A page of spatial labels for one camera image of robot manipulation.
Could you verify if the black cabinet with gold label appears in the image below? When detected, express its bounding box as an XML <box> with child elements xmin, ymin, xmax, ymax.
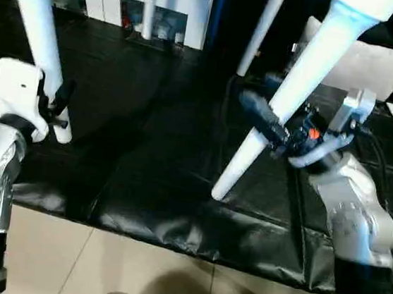
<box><xmin>201</xmin><ymin>0</ymin><xmax>317</xmax><ymax>82</ymax></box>

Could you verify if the black quilted mat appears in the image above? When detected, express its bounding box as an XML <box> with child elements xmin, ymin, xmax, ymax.
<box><xmin>0</xmin><ymin>0</ymin><xmax>393</xmax><ymax>294</ymax></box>

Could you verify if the grey cushion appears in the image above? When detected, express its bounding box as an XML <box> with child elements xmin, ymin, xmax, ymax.
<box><xmin>288</xmin><ymin>16</ymin><xmax>393</xmax><ymax>103</ymax></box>

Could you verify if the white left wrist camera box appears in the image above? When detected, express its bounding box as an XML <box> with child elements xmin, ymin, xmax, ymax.
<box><xmin>0</xmin><ymin>56</ymin><xmax>58</xmax><ymax>144</ymax></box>

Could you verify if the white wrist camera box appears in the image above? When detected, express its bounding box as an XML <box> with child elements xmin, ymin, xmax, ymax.
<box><xmin>288</xmin><ymin>80</ymin><xmax>380</xmax><ymax>177</ymax></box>
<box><xmin>0</xmin><ymin>56</ymin><xmax>58</xmax><ymax>144</ymax></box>

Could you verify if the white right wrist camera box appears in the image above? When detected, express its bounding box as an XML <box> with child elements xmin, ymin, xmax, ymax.
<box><xmin>288</xmin><ymin>80</ymin><xmax>380</xmax><ymax>177</ymax></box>

